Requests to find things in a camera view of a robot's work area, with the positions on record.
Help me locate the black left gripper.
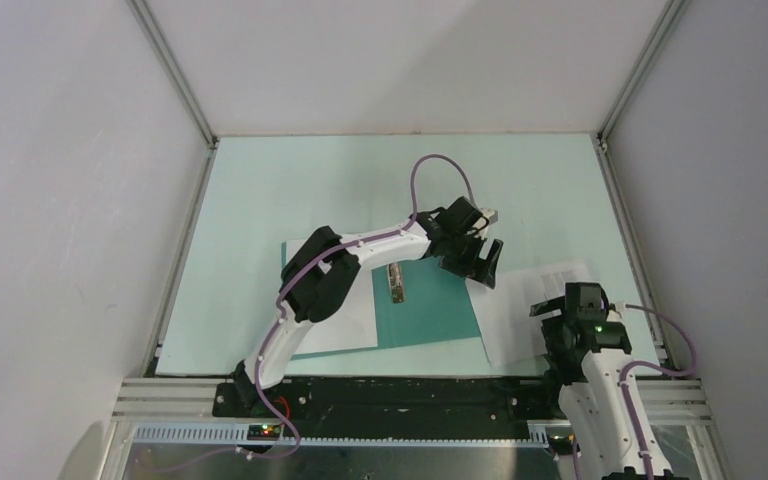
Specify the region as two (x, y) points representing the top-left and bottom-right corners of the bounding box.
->
(438, 230), (501, 289)

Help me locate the white paper sheet stack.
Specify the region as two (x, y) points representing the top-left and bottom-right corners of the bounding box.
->
(466, 260), (592, 367)

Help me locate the teal plastic folder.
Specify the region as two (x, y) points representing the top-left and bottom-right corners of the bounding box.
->
(281, 239), (485, 362)

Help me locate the printed white paper sheet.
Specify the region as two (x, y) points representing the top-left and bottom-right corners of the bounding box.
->
(293, 270), (378, 359)

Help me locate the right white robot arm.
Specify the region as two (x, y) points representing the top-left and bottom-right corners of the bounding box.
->
(530, 282), (676, 479)

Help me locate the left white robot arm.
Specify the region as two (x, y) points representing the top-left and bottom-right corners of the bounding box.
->
(232, 196), (503, 417)

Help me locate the metal folder clip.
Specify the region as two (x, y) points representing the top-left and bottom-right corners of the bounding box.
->
(387, 262), (405, 304)

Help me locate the right controller board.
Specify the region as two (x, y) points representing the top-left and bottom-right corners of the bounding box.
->
(546, 434), (577, 457)

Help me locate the controller board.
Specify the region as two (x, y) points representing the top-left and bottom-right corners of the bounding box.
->
(246, 423), (283, 442)
(546, 434), (577, 457)

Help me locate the left controller board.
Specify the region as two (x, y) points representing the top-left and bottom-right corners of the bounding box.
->
(246, 423), (283, 442)

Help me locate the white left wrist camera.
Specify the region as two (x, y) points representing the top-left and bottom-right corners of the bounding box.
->
(481, 208), (498, 228)

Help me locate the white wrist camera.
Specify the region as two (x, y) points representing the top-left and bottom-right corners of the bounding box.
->
(609, 302), (627, 320)
(481, 208), (498, 228)

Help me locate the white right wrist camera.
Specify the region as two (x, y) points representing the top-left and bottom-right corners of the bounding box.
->
(609, 302), (627, 320)

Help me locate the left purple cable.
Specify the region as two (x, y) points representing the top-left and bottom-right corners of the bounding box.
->
(241, 154), (478, 462)

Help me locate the aluminium frame right post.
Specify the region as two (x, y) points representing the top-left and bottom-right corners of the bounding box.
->
(595, 0), (691, 144)

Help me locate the aluminium frame post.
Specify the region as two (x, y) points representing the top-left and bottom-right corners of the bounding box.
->
(595, 0), (691, 144)
(126, 0), (218, 149)

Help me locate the aluminium front frame rail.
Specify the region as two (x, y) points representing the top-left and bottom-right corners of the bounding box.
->
(112, 377), (714, 449)

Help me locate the aluminium frame left post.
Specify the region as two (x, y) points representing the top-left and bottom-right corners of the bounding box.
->
(126, 0), (218, 149)

